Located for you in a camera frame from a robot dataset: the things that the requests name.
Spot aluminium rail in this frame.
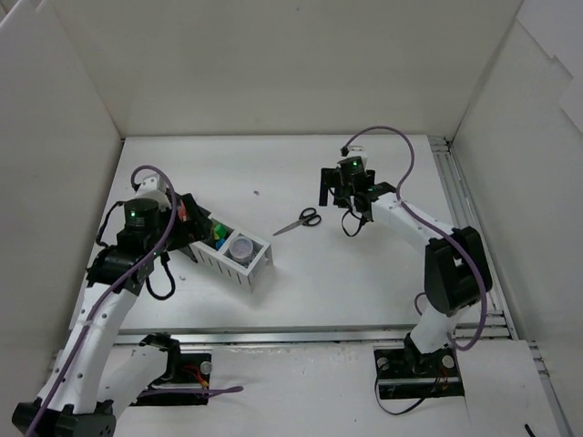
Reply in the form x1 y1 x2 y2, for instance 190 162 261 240
428 137 572 436
114 325 511 346

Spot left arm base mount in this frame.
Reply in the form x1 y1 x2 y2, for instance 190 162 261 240
130 333 212 407

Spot white slotted desk organizer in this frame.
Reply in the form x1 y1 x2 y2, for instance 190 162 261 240
189 218 273 293

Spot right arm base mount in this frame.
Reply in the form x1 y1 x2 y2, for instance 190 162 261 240
373 348 465 417

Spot aluminium rail right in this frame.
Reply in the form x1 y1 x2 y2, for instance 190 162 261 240
428 137 572 436

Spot clear jar of paper clips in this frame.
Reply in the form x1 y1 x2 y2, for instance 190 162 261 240
229 235 254 264

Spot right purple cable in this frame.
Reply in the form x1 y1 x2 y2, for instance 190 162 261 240
341 125 491 351

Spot black handled scissors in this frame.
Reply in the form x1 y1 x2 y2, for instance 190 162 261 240
272 208 322 237

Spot orange brown pen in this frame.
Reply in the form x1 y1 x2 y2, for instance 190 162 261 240
178 205 188 221

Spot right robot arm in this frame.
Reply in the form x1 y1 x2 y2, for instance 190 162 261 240
319 147 493 375

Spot aluminium rail front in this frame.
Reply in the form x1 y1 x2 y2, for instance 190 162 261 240
114 325 511 346

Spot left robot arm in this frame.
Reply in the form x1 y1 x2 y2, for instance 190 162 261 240
12 166 215 436

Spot green highlighter marker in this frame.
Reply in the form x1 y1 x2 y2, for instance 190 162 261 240
216 224 228 236

